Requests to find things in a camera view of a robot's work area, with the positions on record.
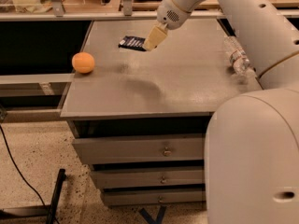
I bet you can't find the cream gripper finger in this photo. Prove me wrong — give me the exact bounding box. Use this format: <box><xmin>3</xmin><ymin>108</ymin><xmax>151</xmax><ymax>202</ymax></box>
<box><xmin>143</xmin><ymin>22</ymin><xmax>168</xmax><ymax>51</ymax></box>

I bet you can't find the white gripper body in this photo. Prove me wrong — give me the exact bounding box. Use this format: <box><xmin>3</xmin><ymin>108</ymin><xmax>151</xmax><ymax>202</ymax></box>
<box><xmin>157</xmin><ymin>0</ymin><xmax>191</xmax><ymax>30</ymax></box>

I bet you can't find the dark blue rxbar wrapper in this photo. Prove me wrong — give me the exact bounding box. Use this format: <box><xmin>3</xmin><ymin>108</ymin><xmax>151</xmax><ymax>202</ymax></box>
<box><xmin>118</xmin><ymin>36</ymin><xmax>145</xmax><ymax>51</ymax></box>

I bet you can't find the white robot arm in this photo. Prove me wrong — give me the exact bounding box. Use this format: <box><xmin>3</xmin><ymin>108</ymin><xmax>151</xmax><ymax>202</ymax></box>
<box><xmin>145</xmin><ymin>0</ymin><xmax>299</xmax><ymax>224</ymax></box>

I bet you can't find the orange fruit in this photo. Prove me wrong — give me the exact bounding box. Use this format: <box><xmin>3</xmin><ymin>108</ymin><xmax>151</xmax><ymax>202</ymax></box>
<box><xmin>72</xmin><ymin>52</ymin><xmax>95</xmax><ymax>74</ymax></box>

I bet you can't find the clear plastic water bottle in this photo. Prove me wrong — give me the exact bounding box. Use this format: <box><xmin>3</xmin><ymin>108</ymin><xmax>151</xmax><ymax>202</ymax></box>
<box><xmin>224</xmin><ymin>36</ymin><xmax>250</xmax><ymax>76</ymax></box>

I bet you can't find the grey drawer cabinet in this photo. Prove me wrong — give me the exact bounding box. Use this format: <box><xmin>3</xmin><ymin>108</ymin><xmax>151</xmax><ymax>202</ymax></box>
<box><xmin>61</xmin><ymin>19</ymin><xmax>260</xmax><ymax>194</ymax></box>

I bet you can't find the top grey drawer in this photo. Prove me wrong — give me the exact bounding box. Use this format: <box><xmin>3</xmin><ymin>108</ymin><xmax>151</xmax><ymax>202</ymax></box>
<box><xmin>73</xmin><ymin>134</ymin><xmax>205</xmax><ymax>164</ymax></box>

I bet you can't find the grey drawer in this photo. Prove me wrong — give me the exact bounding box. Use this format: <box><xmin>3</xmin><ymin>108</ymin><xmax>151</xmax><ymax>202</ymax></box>
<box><xmin>91</xmin><ymin>166</ymin><xmax>205</xmax><ymax>189</ymax></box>
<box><xmin>73</xmin><ymin>134</ymin><xmax>205</xmax><ymax>164</ymax></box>
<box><xmin>101</xmin><ymin>188</ymin><xmax>206</xmax><ymax>206</ymax></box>

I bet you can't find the middle grey drawer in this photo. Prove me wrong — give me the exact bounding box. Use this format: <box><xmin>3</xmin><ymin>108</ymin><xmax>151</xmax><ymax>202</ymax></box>
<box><xmin>91</xmin><ymin>166</ymin><xmax>205</xmax><ymax>189</ymax></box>

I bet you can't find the bottom grey drawer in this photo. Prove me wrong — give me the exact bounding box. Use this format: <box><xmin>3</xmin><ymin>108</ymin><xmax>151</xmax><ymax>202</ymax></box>
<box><xmin>101</xmin><ymin>188</ymin><xmax>206</xmax><ymax>206</ymax></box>

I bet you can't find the black metal stand base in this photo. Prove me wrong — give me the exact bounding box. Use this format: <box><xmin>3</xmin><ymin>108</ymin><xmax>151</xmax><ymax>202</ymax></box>
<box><xmin>0</xmin><ymin>168</ymin><xmax>67</xmax><ymax>224</ymax></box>

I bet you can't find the metal shelf rail frame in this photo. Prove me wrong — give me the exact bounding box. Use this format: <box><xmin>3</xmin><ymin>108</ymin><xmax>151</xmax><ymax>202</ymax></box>
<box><xmin>0</xmin><ymin>0</ymin><xmax>299</xmax><ymax>21</ymax></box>

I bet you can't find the black floor cable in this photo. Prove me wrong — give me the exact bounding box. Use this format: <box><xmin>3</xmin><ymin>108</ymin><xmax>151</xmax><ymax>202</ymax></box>
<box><xmin>0</xmin><ymin>123</ymin><xmax>60</xmax><ymax>224</ymax></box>

